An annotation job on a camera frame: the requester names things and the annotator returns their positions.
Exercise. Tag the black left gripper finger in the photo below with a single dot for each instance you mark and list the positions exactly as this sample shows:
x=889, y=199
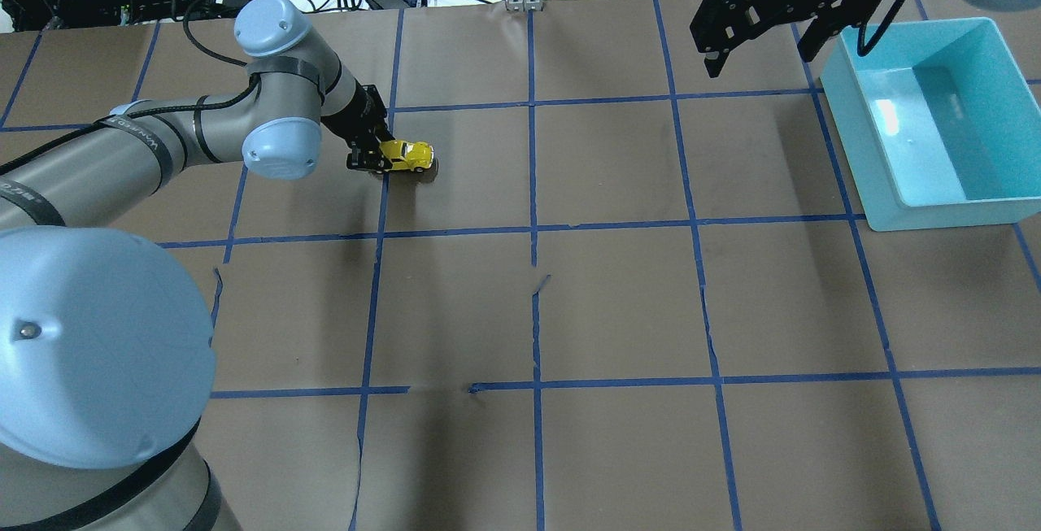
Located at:
x=381, y=135
x=368, y=161

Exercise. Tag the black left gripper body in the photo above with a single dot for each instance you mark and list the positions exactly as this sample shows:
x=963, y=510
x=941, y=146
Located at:
x=355, y=118

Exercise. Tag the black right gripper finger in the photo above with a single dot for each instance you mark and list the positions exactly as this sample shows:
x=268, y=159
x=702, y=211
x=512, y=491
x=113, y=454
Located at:
x=818, y=32
x=716, y=55

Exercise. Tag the yellow beetle toy car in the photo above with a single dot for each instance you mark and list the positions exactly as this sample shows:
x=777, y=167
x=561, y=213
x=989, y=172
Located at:
x=408, y=156

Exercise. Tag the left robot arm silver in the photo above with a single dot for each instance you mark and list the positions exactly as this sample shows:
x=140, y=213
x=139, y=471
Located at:
x=106, y=341

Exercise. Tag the turquoise plastic bin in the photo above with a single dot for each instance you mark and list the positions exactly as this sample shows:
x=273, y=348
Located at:
x=938, y=124

